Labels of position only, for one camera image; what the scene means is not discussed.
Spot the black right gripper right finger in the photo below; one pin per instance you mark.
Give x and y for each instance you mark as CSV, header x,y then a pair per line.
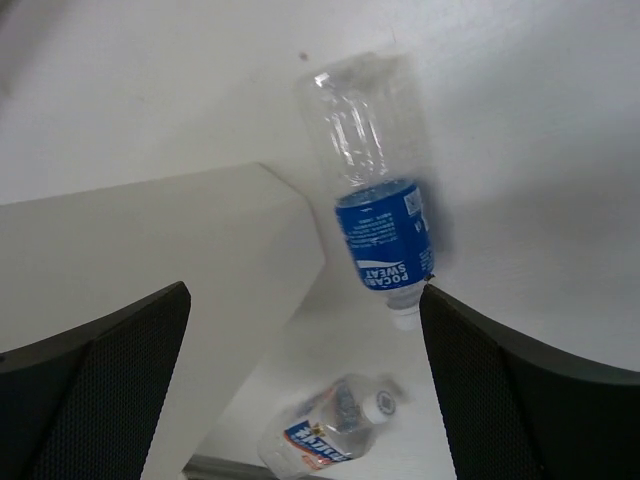
x,y
514,407

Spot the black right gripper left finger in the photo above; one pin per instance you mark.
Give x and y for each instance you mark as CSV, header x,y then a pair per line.
x,y
85,403

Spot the blue label Pocari bottle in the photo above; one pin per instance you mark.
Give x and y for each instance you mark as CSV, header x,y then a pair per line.
x,y
366,128

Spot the white octagonal plastic bin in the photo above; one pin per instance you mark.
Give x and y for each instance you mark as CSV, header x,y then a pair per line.
x,y
243,241

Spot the clear bottle red blue label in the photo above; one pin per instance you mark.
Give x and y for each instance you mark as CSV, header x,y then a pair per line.
x,y
338,424

